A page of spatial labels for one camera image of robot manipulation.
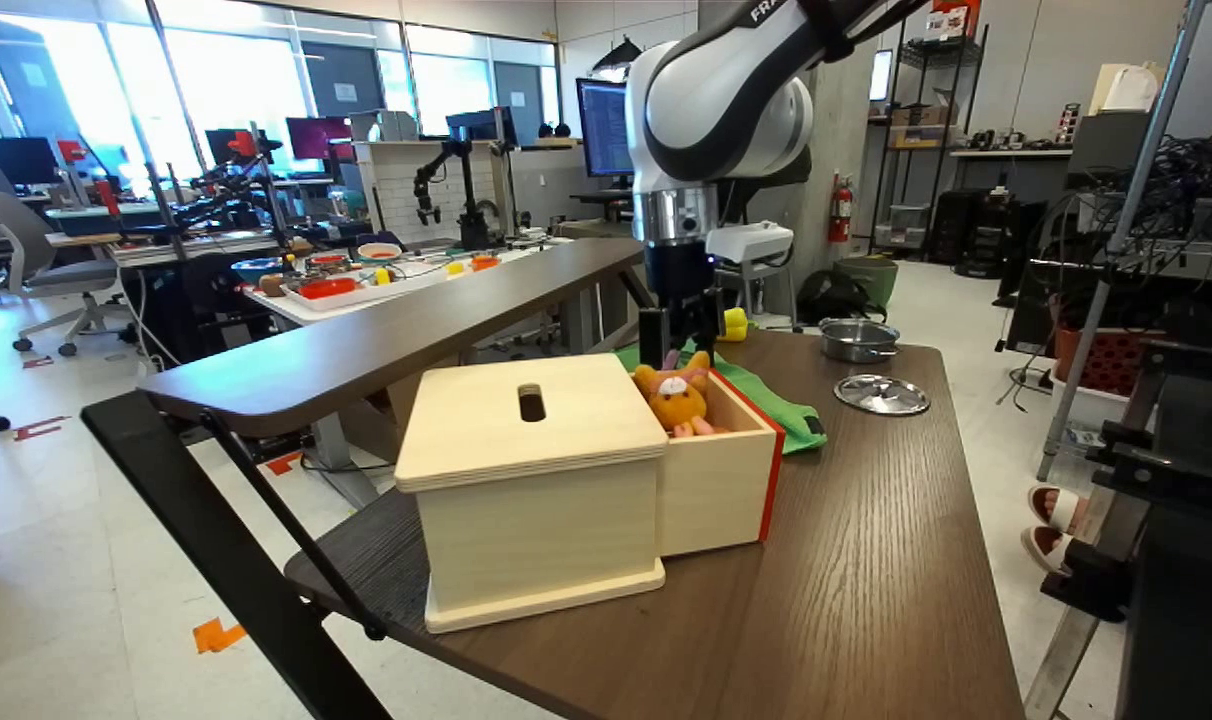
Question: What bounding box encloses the grey office chair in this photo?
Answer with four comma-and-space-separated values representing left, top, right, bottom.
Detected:
0, 184, 136, 362

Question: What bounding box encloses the black metal frame pole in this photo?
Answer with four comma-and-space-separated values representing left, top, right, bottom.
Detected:
79, 390, 396, 720

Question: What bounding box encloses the computer monitor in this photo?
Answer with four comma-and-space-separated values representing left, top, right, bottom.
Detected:
572, 71, 642, 190

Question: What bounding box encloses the long white work table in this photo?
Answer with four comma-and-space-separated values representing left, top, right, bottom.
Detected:
235, 238, 557, 331

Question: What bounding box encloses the flat metal lid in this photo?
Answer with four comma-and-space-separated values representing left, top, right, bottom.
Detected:
833, 374, 933, 421

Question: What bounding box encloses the dark wooden table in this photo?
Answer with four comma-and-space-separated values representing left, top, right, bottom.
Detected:
282, 326, 1027, 720

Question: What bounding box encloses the black storage shelf rack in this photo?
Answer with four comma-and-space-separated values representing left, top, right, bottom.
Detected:
877, 23, 998, 257

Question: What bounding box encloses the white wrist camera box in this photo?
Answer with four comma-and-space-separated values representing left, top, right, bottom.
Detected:
704, 216, 798, 268

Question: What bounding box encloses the red fire extinguisher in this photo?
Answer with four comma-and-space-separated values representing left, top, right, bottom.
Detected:
826, 171, 858, 249

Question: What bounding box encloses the red plastic crate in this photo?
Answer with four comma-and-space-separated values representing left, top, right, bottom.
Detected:
1051, 326, 1176, 400

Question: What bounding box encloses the black bag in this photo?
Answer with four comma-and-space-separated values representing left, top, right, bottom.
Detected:
798, 263, 877, 331

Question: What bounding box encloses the orange plush toy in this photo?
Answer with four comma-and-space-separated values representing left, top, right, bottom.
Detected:
628, 350, 721, 441

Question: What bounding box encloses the white and red shoe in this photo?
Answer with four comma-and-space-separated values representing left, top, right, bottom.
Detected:
1026, 480, 1087, 538
1020, 520, 1095, 584

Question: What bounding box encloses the small metal pot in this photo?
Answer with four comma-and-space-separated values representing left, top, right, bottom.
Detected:
817, 314, 904, 369

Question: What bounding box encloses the green cloth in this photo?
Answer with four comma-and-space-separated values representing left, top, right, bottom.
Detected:
613, 338, 833, 462

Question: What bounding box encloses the grey metal pole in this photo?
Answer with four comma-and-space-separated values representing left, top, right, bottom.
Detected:
1036, 0, 1212, 485

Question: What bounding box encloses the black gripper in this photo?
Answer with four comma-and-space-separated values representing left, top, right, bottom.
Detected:
636, 238, 729, 374

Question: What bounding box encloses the green bin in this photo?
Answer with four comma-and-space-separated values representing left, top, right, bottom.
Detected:
838, 252, 899, 317

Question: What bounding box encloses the orange tray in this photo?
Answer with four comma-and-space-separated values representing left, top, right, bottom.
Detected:
291, 272, 364, 303

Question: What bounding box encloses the wooden box with red drawer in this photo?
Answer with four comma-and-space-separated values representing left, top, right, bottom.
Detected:
391, 350, 787, 636

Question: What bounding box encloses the dark wooden shelf board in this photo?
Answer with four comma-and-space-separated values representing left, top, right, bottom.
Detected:
136, 238, 647, 441

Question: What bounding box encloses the black articulated stand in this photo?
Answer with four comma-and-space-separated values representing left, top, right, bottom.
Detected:
411, 131, 500, 252

